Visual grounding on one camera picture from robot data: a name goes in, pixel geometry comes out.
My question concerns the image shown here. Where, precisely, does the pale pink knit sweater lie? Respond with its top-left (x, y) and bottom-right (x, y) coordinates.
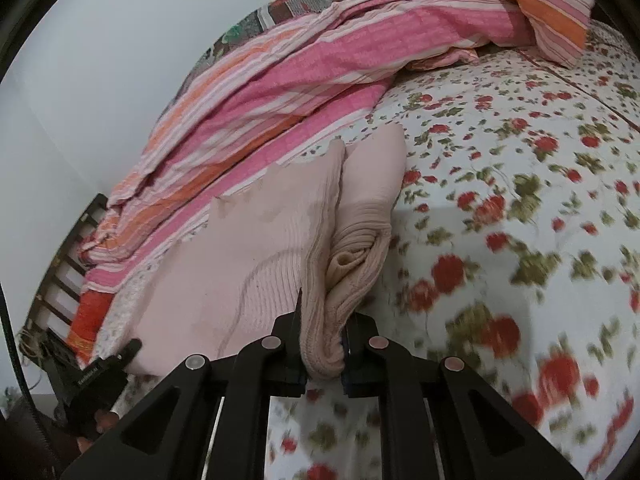
top-left (129, 125), bottom-right (406, 379)

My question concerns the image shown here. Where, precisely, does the person's left hand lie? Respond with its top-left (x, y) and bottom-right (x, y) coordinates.
top-left (76, 410), bottom-right (119, 454)

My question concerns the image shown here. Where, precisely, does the dark wooden headboard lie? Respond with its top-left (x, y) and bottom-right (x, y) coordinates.
top-left (21, 193), bottom-right (107, 339)

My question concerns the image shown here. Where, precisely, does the red orange pillow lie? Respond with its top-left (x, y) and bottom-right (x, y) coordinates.
top-left (66, 290), bottom-right (114, 364)

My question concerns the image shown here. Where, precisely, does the pink orange striped quilt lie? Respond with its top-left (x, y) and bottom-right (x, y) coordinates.
top-left (79, 0), bottom-right (594, 292)

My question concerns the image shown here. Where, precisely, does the dark patchwork floral blanket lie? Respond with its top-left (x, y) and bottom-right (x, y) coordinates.
top-left (189, 0), bottom-right (342, 78)

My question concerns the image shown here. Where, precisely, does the black cable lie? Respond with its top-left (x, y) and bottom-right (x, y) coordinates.
top-left (0, 284), bottom-right (57, 461)

